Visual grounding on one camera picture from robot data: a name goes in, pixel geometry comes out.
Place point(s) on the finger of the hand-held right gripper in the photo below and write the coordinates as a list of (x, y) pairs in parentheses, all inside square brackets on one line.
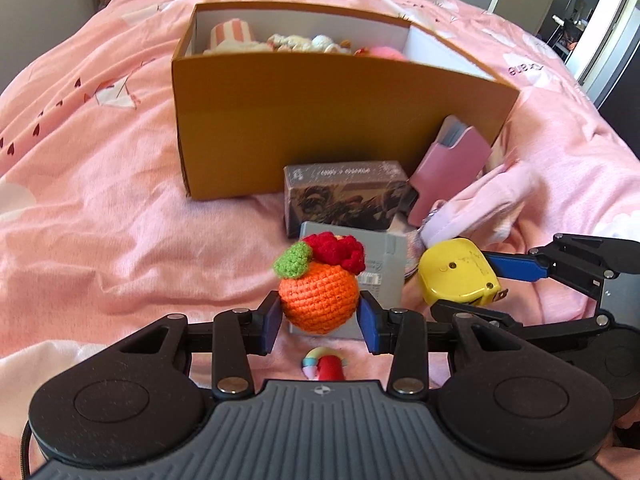
[(560, 326), (515, 266)]

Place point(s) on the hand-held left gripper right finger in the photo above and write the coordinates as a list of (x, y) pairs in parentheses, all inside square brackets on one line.
[(371, 325)]

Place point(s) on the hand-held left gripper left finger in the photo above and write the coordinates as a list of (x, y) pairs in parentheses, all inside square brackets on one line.
[(272, 322)]

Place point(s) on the orange crochet fruit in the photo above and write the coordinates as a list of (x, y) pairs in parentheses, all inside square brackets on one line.
[(317, 295)]

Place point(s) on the grey box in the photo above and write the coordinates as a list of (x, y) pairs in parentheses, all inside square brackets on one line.
[(385, 270)]

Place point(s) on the yellow tape measure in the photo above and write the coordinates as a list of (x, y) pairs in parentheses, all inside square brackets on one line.
[(455, 270)]

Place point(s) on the pink fabric pouch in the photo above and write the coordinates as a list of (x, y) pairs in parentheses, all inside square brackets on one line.
[(485, 205)]

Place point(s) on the orange cardboard box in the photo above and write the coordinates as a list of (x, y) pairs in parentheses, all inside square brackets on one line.
[(300, 125)]

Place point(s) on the pink striped plush toy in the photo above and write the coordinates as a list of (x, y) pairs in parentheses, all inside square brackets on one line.
[(232, 32)]

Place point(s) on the small red figure toy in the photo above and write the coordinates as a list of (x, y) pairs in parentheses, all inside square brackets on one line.
[(327, 366)]

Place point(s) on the pink card holder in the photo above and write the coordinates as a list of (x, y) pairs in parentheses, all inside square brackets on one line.
[(450, 175)]

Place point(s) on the dark printed card box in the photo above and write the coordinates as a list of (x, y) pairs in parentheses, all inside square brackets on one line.
[(345, 200)]

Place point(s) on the black cabinet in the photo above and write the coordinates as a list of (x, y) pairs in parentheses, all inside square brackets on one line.
[(627, 110)]

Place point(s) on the pink printed blanket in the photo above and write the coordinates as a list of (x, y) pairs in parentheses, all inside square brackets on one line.
[(100, 185)]

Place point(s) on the pink pompom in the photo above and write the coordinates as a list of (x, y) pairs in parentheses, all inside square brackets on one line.
[(382, 53)]

